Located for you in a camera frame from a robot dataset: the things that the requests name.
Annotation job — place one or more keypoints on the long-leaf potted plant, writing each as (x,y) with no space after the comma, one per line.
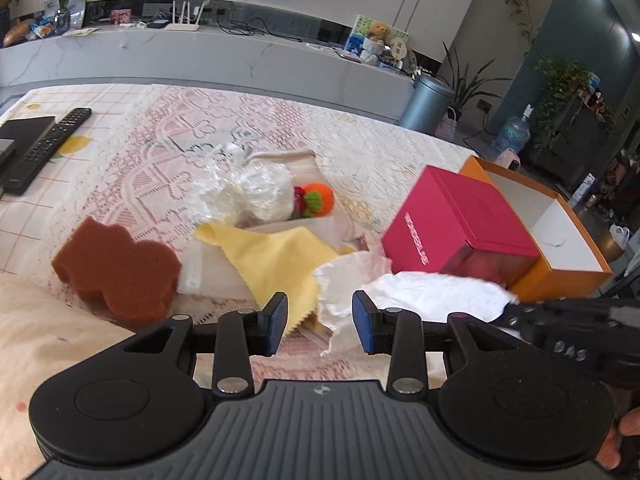
(467,87)

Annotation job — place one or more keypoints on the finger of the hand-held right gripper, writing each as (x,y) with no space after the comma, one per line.
(517,316)

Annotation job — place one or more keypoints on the grey wrapped flower pot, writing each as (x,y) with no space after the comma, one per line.
(372,51)

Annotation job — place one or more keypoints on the green picture board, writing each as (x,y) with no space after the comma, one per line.
(357,27)

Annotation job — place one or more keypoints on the white tissue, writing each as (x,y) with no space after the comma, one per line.
(340,290)

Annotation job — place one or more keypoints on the white paper towel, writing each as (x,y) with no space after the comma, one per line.
(440,292)

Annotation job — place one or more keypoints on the orange cardboard box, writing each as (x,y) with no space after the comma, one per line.
(560,280)

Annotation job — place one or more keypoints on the round paper fan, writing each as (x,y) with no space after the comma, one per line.
(398,47)

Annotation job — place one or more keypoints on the person's right hand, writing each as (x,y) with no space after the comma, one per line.
(631,422)

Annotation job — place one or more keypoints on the checkered tablecloth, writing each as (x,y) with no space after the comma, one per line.
(75,200)

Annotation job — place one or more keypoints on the grey trash can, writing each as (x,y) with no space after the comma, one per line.
(425,105)

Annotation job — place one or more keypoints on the black remote control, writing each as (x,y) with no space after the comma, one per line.
(45,150)

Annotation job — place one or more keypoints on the pink box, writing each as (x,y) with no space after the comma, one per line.
(450,215)

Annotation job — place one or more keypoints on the brown sponge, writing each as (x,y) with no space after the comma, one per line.
(115,270)

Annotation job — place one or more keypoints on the cream fabric strip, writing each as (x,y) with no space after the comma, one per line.
(220,275)

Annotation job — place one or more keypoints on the blue water jug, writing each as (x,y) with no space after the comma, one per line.
(512,135)

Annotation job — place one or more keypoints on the white marble tv cabinet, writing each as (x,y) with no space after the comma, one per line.
(200,55)

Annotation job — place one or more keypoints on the pink space heater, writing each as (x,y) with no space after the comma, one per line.
(510,160)

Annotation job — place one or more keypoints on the clear plastic bag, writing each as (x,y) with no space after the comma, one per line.
(265,190)
(217,197)

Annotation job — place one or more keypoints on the yellow cloth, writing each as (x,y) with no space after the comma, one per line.
(270,265)

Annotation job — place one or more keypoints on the white router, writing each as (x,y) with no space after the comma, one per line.
(182,27)

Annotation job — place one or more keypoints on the hanging vine plant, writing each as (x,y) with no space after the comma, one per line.
(520,5)

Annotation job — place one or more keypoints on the woven basket bag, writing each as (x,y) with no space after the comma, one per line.
(446,127)

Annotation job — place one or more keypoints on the teddy bear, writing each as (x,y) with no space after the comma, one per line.
(378,31)

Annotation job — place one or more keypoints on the black cabinet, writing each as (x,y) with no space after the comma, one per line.
(575,135)

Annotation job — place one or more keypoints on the small pink card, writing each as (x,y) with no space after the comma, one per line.
(121,16)

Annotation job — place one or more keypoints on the orange knitted toy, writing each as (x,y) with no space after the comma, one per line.
(317,195)

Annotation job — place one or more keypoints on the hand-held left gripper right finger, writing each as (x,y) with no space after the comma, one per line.
(364,325)

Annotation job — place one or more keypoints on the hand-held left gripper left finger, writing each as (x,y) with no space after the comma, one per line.
(274,320)

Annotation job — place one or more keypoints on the black set-top box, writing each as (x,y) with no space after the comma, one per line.
(20,130)

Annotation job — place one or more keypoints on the leafy potted plant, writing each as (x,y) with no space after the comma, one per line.
(565,80)

